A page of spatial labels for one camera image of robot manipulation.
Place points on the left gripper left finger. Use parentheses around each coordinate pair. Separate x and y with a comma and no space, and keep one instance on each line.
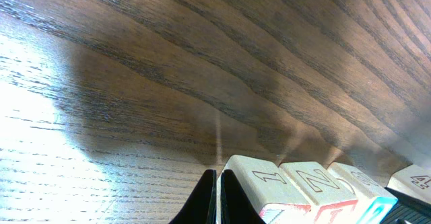
(200,207)

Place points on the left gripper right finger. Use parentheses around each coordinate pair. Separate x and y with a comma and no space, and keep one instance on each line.
(236,208)

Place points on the red letter A block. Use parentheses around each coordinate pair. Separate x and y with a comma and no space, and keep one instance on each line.
(271,194)

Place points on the red letter I block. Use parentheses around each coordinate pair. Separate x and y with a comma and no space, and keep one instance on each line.
(330,200)

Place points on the blue number 2 block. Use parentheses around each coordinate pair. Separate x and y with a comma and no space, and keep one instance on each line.
(374,202)

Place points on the yellow top wooden block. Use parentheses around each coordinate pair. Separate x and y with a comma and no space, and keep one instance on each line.
(413,181)

